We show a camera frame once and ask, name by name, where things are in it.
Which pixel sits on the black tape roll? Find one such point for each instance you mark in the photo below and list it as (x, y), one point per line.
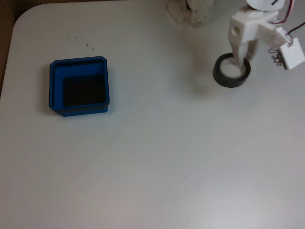
(228, 82)

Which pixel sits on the blue square box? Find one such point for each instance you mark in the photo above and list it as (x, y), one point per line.
(55, 83)

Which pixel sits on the white camera box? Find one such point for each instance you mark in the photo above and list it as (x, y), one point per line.
(291, 53)

